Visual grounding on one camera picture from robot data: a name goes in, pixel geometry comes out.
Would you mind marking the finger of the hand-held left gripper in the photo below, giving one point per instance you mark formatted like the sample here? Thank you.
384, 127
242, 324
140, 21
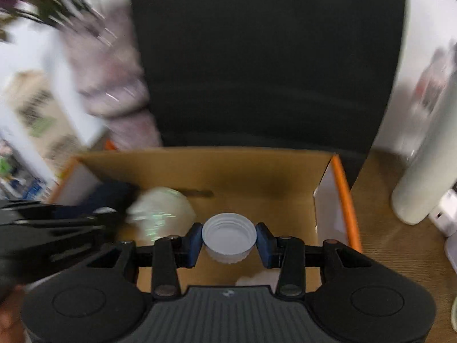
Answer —
71, 234
107, 194

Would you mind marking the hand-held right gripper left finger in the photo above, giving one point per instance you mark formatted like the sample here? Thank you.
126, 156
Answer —
189, 247

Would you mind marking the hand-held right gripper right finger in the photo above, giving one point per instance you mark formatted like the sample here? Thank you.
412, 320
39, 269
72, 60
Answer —
266, 247

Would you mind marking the white plastic bottle cap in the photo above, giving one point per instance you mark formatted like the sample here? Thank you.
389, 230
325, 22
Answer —
228, 237

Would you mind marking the iridescent plastic wrap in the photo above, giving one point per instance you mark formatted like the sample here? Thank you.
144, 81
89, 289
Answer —
160, 214

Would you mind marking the red cardboard box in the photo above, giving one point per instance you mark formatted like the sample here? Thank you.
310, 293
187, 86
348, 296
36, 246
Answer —
250, 175

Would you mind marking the white fluffy wad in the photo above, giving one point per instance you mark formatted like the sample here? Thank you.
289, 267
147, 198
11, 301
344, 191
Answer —
259, 279

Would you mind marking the white milk carton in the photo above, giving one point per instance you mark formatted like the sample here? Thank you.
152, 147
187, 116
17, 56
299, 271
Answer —
43, 114

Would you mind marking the purple textured vase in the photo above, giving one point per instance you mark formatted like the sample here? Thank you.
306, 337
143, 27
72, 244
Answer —
114, 89

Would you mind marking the white thermos bottle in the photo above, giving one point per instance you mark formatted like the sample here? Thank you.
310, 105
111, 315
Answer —
425, 171

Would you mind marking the white charger block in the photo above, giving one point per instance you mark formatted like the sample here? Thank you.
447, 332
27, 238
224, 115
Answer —
446, 214

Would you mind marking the black paper bag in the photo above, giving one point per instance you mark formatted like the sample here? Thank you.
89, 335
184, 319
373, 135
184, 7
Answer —
267, 60

